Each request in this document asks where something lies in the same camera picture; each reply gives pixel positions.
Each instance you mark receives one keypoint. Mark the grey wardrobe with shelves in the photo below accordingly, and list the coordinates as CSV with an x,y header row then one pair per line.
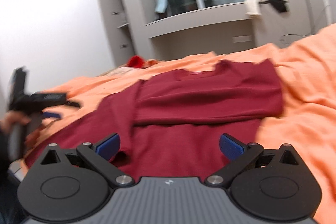
x,y
131,3

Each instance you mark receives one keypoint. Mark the black garment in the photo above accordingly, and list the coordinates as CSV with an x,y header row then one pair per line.
x,y
279,3

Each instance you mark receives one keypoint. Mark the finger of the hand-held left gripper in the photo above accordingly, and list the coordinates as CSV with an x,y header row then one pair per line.
x,y
52,115
73,103

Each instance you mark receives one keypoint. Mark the red plush item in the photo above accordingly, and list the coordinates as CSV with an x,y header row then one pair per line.
x,y
135,61

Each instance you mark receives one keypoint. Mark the maroon sweater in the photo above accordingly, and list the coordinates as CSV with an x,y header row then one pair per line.
x,y
183,98

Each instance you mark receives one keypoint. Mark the white garment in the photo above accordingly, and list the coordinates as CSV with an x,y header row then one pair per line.
x,y
252,5

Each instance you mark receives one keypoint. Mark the grey window ledge cabinet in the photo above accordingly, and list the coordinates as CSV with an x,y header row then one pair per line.
x,y
197,22

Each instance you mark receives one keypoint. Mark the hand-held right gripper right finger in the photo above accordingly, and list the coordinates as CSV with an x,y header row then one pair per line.
x,y
232,146

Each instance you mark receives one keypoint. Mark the white wall socket plate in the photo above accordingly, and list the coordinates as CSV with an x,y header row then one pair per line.
x,y
242,38

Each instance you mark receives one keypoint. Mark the open grey wardrobe door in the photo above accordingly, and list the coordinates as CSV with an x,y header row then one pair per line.
x,y
107,16

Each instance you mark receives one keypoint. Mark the person's left hand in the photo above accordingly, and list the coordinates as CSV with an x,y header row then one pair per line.
x,y
11,120

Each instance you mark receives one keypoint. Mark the pale patterned cloth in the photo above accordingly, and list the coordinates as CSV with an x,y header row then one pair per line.
x,y
123,70

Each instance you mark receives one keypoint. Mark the orange blanket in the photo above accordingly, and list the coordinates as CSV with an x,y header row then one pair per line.
x,y
302,108

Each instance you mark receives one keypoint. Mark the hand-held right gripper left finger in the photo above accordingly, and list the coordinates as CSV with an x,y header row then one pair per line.
x,y
107,146

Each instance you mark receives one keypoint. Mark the person's leg in jeans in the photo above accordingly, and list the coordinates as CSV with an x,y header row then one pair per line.
x,y
8,200

